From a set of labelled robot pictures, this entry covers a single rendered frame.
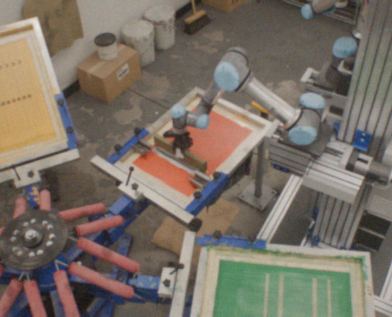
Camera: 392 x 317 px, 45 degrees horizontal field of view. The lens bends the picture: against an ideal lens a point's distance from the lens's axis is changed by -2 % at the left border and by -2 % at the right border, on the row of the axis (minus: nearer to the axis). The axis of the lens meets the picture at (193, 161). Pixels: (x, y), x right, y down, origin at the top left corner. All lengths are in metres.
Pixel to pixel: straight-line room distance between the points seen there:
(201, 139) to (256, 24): 2.93
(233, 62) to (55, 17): 2.48
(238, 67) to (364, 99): 0.64
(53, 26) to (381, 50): 2.92
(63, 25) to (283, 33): 2.37
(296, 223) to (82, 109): 2.30
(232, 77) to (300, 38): 3.33
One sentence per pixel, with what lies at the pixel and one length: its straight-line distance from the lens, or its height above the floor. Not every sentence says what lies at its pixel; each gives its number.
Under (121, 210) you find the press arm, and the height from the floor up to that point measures 1.04.
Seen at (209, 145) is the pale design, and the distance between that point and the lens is 2.75.
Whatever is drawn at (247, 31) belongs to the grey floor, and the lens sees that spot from 5.40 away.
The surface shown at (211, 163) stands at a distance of 2.66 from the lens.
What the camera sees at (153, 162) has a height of 0.95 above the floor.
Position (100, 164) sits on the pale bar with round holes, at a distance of 2.62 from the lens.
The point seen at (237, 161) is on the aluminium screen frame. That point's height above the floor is 0.99.
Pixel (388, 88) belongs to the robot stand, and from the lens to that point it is 2.30.
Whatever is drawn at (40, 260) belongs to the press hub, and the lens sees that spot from 2.02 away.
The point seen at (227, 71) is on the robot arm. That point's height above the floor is 1.70.
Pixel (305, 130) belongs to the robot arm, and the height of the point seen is 1.47.
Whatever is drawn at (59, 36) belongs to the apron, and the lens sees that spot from 4.39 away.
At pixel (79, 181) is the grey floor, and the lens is 3.98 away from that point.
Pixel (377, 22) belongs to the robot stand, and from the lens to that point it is 2.11.
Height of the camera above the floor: 2.95
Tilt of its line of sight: 48 degrees down
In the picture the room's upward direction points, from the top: 4 degrees counter-clockwise
